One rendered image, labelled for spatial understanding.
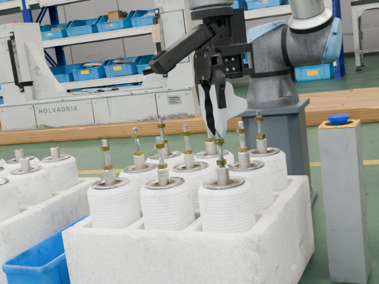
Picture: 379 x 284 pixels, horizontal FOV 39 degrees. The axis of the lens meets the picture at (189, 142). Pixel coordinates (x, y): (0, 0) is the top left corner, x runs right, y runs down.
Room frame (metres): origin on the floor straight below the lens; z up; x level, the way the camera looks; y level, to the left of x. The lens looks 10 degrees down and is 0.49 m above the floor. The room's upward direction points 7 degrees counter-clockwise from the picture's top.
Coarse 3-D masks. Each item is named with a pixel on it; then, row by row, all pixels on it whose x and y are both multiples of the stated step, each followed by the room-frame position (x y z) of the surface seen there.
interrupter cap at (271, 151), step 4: (256, 148) 1.15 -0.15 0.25; (268, 148) 1.14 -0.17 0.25; (272, 148) 1.14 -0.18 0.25; (276, 148) 1.13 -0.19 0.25; (252, 152) 1.13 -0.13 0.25; (256, 152) 1.13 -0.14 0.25; (268, 152) 1.12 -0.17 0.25; (272, 152) 1.10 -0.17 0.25; (276, 152) 1.09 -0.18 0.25; (252, 156) 1.09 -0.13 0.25; (256, 156) 1.09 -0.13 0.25; (260, 156) 1.08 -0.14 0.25; (264, 156) 1.08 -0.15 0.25
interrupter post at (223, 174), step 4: (216, 168) 0.90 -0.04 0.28; (220, 168) 0.90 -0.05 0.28; (224, 168) 0.89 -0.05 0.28; (220, 172) 0.90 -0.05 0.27; (224, 172) 0.89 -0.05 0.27; (228, 172) 0.90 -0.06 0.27; (220, 176) 0.90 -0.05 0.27; (224, 176) 0.89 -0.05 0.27; (228, 176) 0.90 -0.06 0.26; (220, 180) 0.90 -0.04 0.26; (224, 180) 0.89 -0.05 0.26; (228, 180) 0.90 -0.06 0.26; (220, 184) 0.90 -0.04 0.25; (224, 184) 0.89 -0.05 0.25
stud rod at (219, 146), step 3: (216, 132) 0.90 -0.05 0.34; (216, 135) 0.90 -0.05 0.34; (219, 135) 0.90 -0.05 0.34; (216, 138) 0.90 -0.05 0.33; (219, 138) 0.90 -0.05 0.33; (219, 144) 0.90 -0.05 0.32; (219, 147) 0.90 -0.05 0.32; (222, 147) 0.90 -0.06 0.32; (219, 150) 0.90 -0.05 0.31; (222, 150) 0.90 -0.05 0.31; (219, 153) 0.90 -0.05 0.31; (222, 153) 0.90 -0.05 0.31; (219, 156) 0.90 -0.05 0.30; (222, 156) 0.90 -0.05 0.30; (219, 159) 0.90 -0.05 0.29; (222, 159) 0.90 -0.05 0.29
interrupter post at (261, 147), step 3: (264, 138) 1.12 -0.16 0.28; (258, 141) 1.11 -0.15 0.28; (261, 141) 1.11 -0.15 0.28; (264, 141) 1.11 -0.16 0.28; (258, 144) 1.11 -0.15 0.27; (261, 144) 1.11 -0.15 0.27; (264, 144) 1.11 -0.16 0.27; (258, 147) 1.11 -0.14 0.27; (261, 147) 1.11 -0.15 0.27; (264, 147) 1.11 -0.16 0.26; (258, 150) 1.11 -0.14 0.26; (261, 150) 1.11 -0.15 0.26; (264, 150) 1.11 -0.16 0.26; (258, 153) 1.11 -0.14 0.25; (261, 153) 1.11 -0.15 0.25; (264, 153) 1.11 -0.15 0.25
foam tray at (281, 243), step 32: (288, 192) 1.04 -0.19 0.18; (192, 224) 0.92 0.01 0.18; (256, 224) 0.87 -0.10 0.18; (288, 224) 0.97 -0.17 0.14; (96, 256) 0.94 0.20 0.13; (128, 256) 0.91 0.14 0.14; (160, 256) 0.88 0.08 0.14; (192, 256) 0.85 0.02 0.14; (224, 256) 0.83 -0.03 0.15; (256, 256) 0.80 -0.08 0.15; (288, 256) 0.95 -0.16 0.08
